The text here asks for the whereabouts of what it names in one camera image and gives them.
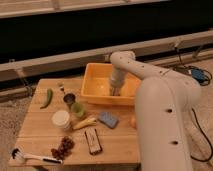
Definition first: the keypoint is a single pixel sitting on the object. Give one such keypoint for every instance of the chocolate bar package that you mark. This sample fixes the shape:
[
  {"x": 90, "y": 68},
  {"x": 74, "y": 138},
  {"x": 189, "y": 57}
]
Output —
[{"x": 93, "y": 141}]

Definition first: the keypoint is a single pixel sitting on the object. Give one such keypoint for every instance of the blue power box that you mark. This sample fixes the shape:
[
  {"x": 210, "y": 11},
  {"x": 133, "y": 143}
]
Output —
[{"x": 197, "y": 74}]

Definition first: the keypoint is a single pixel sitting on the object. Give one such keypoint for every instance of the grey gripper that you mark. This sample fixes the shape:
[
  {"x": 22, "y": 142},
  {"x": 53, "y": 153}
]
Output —
[{"x": 117, "y": 80}]

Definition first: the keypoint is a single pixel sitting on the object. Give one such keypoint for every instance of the bunch of dark grapes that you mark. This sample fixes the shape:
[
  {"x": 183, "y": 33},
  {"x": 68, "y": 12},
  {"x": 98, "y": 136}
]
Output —
[{"x": 64, "y": 148}]

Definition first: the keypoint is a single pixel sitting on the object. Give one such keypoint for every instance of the red apple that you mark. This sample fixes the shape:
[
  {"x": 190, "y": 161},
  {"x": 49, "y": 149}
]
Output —
[{"x": 133, "y": 122}]

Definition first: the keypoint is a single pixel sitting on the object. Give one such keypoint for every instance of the white lidded cup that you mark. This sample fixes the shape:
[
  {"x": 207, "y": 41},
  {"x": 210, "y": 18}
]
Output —
[{"x": 61, "y": 119}]

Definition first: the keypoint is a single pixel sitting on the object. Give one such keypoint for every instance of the blue sponge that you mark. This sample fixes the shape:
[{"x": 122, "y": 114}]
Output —
[{"x": 108, "y": 119}]

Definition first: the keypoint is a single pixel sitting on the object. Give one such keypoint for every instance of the green cup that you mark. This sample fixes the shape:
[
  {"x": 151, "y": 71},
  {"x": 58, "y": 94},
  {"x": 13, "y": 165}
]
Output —
[{"x": 78, "y": 109}]

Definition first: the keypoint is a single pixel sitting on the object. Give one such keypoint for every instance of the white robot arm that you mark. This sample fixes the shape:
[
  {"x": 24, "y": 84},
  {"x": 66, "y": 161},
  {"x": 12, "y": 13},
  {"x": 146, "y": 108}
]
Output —
[{"x": 161, "y": 98}]

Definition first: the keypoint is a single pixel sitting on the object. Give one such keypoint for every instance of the yellow plastic tray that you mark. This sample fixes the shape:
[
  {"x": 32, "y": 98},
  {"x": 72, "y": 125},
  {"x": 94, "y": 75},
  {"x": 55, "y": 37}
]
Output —
[{"x": 96, "y": 88}]

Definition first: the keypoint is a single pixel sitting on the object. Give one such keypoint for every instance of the green pepper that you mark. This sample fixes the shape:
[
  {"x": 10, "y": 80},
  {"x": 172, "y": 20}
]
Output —
[{"x": 48, "y": 99}]

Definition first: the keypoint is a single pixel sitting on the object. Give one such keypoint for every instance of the metal measuring cup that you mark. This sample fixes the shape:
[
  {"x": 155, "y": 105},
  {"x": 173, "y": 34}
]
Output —
[{"x": 69, "y": 98}]

